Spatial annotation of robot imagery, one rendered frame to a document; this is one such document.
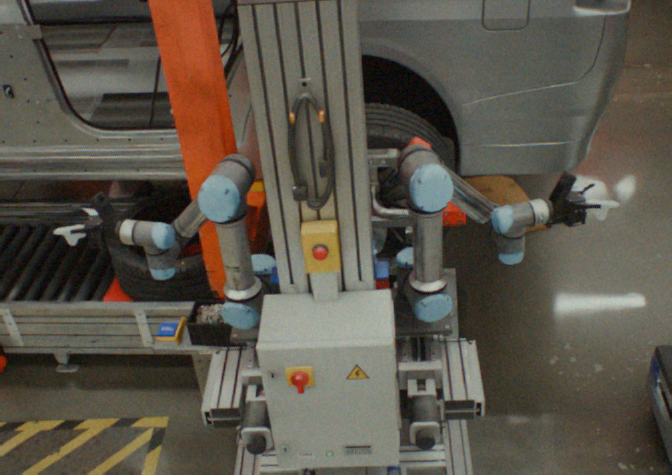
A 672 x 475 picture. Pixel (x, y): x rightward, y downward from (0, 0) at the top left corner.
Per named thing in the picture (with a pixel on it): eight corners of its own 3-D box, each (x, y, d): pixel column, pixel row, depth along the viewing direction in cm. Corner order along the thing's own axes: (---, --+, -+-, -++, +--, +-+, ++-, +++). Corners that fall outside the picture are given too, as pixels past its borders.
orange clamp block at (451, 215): (440, 214, 313) (464, 214, 312) (441, 226, 307) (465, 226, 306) (440, 199, 309) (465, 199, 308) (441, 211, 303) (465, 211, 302)
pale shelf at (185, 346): (268, 325, 328) (267, 319, 326) (261, 355, 314) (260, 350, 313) (164, 324, 333) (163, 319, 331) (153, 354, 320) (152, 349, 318)
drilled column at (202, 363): (235, 402, 352) (219, 331, 328) (230, 420, 344) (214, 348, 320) (212, 402, 353) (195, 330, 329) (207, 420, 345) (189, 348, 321)
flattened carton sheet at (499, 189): (509, 175, 479) (509, 170, 477) (550, 228, 435) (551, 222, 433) (460, 184, 475) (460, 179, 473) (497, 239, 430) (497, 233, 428)
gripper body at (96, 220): (86, 247, 252) (121, 251, 249) (81, 223, 248) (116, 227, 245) (99, 235, 259) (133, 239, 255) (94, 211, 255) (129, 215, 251)
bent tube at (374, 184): (418, 189, 299) (417, 164, 293) (417, 220, 283) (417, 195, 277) (370, 190, 301) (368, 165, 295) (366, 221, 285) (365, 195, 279)
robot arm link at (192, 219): (242, 132, 239) (164, 221, 268) (228, 151, 230) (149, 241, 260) (273, 157, 241) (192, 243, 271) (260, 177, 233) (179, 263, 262)
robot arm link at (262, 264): (286, 282, 271) (281, 250, 263) (273, 309, 261) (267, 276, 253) (252, 278, 274) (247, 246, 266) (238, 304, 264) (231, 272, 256)
